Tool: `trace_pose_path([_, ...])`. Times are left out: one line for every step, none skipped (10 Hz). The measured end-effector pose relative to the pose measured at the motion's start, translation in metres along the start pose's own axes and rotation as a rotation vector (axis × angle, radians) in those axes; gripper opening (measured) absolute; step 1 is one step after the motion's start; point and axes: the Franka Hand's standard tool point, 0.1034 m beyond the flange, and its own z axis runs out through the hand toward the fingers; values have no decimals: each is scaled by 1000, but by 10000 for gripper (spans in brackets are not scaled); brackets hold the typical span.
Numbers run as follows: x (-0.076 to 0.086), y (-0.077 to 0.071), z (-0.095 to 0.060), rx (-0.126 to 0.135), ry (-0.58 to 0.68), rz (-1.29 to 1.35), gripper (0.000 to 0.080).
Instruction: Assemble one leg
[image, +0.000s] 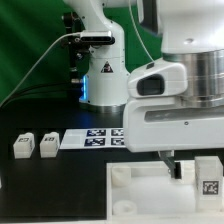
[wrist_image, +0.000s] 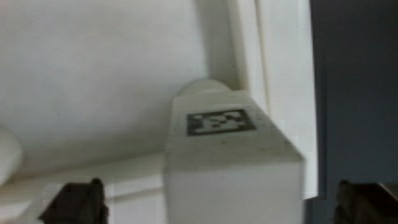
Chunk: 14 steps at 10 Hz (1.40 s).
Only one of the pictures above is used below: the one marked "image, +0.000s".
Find white camera cable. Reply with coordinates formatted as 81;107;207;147
0;32;81;105

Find white square tabletop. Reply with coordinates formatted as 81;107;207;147
106;160;224;224

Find white marker plate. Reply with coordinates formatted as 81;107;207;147
60;128;125;150

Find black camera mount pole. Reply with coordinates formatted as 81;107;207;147
62;12;89;102

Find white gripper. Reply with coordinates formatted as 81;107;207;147
123;97;224;179

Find black cables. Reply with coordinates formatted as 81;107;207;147
0;82;73;108

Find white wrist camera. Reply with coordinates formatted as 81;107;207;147
128;59;188;99

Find mounted depth camera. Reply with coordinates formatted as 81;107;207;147
80;31;115;45

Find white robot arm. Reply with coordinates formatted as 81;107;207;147
64;0;224;178

